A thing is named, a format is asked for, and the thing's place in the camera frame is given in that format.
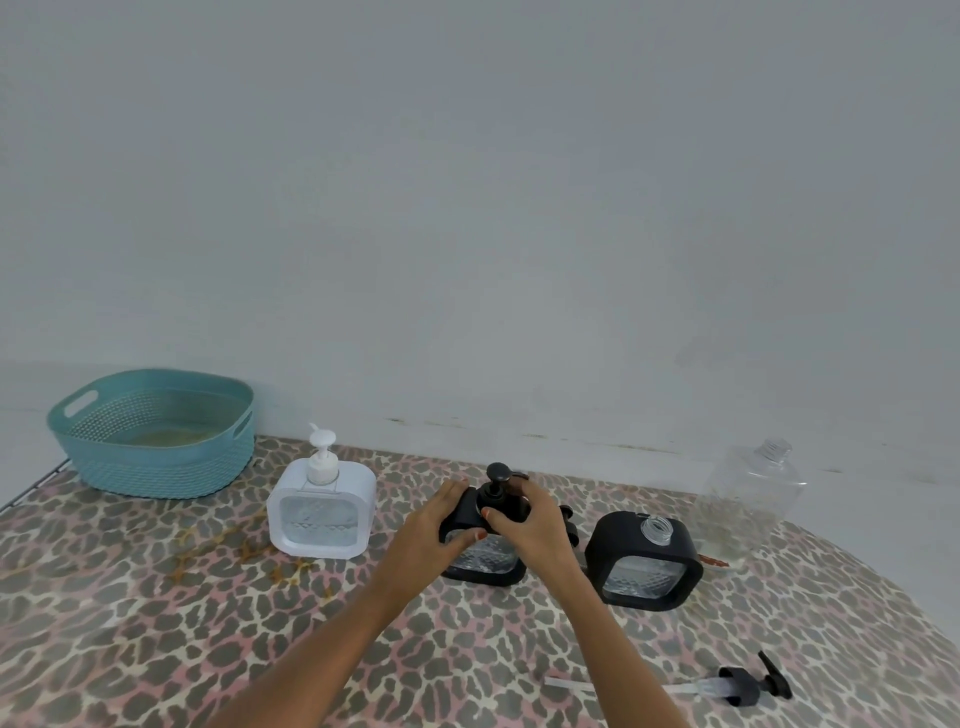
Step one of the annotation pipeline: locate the person's left hand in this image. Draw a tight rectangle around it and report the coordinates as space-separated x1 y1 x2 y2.
388 478 489 595

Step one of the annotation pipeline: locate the person's right hand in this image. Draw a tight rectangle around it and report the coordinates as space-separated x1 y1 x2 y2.
480 474 584 584

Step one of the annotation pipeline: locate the black pump head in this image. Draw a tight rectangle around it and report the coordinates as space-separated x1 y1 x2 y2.
480 462 531 526

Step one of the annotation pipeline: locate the black square soap dispenser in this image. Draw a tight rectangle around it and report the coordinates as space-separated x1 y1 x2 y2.
438 487 582 588

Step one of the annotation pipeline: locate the person's right forearm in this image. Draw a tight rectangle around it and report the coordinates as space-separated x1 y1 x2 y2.
527 558 696 728

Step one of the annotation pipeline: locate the person's left forearm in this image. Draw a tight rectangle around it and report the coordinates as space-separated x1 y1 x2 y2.
201 553 430 728

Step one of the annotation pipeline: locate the white square soap dispenser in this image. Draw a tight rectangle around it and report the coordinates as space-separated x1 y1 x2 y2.
266 423 377 561

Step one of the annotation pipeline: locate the black pumpless soap dispenser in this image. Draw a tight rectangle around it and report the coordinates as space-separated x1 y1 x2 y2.
584 510 705 610

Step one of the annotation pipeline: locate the clear plastic bottle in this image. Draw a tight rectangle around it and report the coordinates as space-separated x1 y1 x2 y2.
688 438 809 571

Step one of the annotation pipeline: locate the leopard print tablecloth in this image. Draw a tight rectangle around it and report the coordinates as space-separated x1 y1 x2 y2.
0 433 960 728

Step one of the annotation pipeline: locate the black pump with clear tube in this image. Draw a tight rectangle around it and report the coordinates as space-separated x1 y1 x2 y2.
544 650 795 709

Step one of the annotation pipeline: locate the teal plastic woven-look basket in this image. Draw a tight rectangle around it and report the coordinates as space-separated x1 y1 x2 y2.
47 368 257 501

